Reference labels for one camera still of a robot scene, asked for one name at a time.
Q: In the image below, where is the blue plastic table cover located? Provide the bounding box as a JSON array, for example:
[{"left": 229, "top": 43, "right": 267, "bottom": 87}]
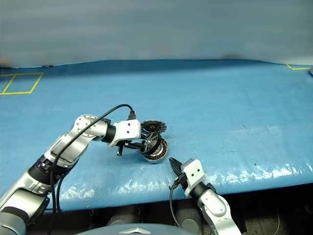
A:
[{"left": 0, "top": 59, "right": 313, "bottom": 212}]

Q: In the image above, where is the motor stator with copper windings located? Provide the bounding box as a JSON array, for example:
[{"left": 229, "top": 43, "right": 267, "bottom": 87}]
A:
[{"left": 141, "top": 138, "right": 169, "bottom": 164}]

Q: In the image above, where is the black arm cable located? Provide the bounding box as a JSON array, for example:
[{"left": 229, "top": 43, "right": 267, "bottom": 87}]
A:
[
  {"left": 169, "top": 178, "right": 183, "bottom": 227},
  {"left": 47, "top": 104, "right": 136, "bottom": 235}
]

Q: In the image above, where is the silver spoked rotor cap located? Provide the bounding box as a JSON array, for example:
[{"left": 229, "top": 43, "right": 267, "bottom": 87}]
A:
[{"left": 140, "top": 132, "right": 162, "bottom": 155}]

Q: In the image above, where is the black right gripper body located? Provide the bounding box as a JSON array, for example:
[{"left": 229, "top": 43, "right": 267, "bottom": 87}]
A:
[{"left": 175, "top": 172, "right": 188, "bottom": 190}]

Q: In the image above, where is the grey robot torso with emblem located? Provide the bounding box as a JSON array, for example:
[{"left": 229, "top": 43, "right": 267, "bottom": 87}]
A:
[{"left": 79, "top": 222, "right": 183, "bottom": 235}]

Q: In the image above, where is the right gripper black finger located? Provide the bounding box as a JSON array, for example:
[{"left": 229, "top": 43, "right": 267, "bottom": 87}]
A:
[
  {"left": 172, "top": 158, "right": 183, "bottom": 175},
  {"left": 169, "top": 158, "right": 180, "bottom": 177}
]

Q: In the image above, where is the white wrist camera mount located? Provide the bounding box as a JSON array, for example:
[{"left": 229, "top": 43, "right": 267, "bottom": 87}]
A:
[
  {"left": 108, "top": 119, "right": 142, "bottom": 148},
  {"left": 181, "top": 158, "right": 207, "bottom": 197}
]

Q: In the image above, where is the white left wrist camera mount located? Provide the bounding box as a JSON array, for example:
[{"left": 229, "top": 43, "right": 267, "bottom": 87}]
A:
[{"left": 108, "top": 119, "right": 142, "bottom": 148}]

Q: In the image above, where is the finned motor cover with circuit board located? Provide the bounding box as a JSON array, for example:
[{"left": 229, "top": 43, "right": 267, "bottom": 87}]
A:
[{"left": 140, "top": 119, "right": 168, "bottom": 135}]

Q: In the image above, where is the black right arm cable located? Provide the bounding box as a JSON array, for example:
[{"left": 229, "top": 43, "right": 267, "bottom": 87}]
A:
[{"left": 169, "top": 178, "right": 183, "bottom": 227}]

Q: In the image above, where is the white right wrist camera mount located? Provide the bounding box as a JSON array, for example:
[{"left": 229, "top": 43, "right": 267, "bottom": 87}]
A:
[{"left": 181, "top": 158, "right": 207, "bottom": 197}]

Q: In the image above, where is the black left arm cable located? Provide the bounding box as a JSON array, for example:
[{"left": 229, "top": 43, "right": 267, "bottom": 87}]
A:
[{"left": 47, "top": 104, "right": 136, "bottom": 235}]

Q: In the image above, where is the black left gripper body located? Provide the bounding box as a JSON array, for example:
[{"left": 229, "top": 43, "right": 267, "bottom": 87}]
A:
[{"left": 116, "top": 140, "right": 132, "bottom": 157}]

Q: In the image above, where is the dark grey rounded shape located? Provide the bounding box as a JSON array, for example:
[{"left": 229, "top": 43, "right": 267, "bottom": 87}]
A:
[{"left": 175, "top": 206, "right": 204, "bottom": 234}]

